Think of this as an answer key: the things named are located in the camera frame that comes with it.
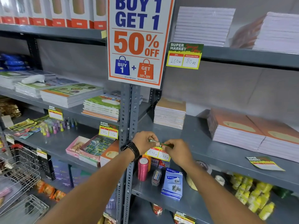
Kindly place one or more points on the black wrist watch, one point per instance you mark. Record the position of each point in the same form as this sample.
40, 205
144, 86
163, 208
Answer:
132, 148

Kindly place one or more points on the stack of blue stapler boxes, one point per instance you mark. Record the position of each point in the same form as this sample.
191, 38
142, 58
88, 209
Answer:
172, 184

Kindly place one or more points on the stack of green orange books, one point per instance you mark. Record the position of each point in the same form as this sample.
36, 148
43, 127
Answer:
102, 108

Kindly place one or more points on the person's right hand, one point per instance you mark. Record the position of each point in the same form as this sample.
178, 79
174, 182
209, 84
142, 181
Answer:
180, 153

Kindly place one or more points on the row of white orange boxes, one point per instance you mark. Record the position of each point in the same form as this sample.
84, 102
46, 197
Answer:
56, 11

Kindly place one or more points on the person's right forearm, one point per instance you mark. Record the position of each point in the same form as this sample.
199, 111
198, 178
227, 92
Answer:
217, 195

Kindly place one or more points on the white plastic tag gun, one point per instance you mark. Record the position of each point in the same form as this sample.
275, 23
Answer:
33, 79

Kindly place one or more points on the green packet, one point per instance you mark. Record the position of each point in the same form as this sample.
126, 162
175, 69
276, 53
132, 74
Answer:
281, 191

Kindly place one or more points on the group of small colourful bottles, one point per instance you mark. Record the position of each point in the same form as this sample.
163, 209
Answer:
55, 128

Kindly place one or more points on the stack of orange cover notebooks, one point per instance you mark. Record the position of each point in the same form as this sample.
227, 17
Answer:
236, 130
280, 142

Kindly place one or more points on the person's left forearm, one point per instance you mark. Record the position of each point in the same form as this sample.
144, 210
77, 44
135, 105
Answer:
93, 193

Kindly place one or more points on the pile of orange snack packets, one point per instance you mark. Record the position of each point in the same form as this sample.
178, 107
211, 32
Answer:
50, 190

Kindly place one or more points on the group of yellow glue bottles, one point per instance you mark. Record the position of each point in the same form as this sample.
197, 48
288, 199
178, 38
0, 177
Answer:
254, 195

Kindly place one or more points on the pink ribbon spool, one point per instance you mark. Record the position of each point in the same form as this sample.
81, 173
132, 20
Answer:
143, 169

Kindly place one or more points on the grey metal shelving rack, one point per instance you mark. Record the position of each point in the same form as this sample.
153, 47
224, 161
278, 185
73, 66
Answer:
130, 109

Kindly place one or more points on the group of small red boxes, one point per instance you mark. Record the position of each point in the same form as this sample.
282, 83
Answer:
161, 163

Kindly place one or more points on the person's left hand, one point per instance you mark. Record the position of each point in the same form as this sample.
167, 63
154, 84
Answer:
143, 142

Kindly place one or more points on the clear tape roll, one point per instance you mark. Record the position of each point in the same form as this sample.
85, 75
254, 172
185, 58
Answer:
204, 166

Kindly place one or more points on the stack of green cover books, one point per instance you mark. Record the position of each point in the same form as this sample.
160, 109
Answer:
70, 94

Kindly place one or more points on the orange ribbon spool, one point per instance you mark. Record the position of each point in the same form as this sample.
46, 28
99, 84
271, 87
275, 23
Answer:
149, 160

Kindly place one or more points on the stack of pale green books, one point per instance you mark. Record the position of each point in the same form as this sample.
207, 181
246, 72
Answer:
30, 89

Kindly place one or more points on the box of green erasers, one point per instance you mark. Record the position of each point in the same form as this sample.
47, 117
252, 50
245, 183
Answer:
97, 146

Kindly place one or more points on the person's right fingers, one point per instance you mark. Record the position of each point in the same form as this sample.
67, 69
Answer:
168, 146

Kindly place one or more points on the pile of blue packets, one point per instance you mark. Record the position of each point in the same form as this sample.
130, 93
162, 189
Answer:
14, 62

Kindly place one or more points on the small yellow sticker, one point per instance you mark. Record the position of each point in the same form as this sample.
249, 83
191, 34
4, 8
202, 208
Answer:
104, 34

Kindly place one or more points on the stack of small brown notebooks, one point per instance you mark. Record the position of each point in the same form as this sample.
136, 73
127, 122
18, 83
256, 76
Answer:
170, 114

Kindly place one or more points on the yellow green price tag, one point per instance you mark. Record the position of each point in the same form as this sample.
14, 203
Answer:
264, 163
183, 218
108, 131
42, 153
154, 153
55, 113
184, 57

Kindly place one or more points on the pink cardboard box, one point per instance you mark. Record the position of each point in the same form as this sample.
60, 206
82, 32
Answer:
74, 145

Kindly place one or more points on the stack of purple boxes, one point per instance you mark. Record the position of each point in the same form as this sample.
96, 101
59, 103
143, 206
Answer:
61, 172

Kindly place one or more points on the red snack packet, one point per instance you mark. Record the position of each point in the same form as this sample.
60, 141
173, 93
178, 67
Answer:
157, 209

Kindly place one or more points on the brown tape roll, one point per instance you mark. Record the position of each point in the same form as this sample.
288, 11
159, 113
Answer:
191, 183

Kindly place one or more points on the grey blister pack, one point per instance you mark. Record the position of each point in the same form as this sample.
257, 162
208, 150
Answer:
156, 177

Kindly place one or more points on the pile of green pen packets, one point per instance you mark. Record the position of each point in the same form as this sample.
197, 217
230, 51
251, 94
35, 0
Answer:
25, 127

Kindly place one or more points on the stack of grey cover books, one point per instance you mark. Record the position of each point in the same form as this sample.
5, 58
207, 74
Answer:
9, 78

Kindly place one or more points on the white orange promotional sign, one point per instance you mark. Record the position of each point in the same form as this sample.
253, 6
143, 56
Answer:
137, 39

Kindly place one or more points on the pile of gold packets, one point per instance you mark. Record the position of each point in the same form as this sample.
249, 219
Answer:
9, 108

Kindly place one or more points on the person's left fingers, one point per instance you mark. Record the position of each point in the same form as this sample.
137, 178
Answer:
154, 138

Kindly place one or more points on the wrapped stack of white notebooks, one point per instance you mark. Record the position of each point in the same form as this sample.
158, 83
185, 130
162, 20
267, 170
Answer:
275, 34

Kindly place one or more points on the white tape roll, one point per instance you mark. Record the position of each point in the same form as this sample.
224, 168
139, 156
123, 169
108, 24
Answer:
219, 180

